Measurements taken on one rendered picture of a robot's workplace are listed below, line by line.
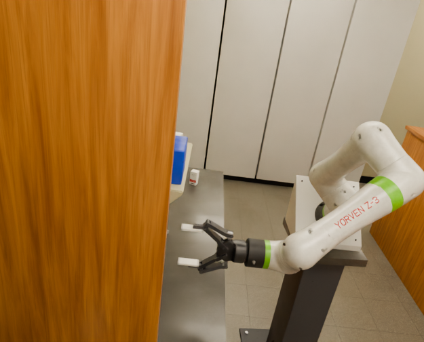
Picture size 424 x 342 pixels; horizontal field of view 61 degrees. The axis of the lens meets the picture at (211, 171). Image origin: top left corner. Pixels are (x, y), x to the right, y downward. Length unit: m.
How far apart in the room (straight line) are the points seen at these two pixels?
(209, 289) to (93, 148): 0.84
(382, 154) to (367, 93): 3.02
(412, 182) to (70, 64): 1.00
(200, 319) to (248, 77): 2.99
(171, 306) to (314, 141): 3.20
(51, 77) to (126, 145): 0.18
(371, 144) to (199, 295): 0.80
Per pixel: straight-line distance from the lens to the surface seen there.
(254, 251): 1.16
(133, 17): 0.67
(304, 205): 1.79
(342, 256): 1.80
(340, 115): 4.22
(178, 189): 0.85
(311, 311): 2.05
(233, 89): 3.94
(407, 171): 1.26
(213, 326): 1.31
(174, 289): 1.41
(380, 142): 1.25
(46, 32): 0.72
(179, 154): 0.83
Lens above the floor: 1.92
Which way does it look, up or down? 25 degrees down
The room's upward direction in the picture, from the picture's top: 8 degrees clockwise
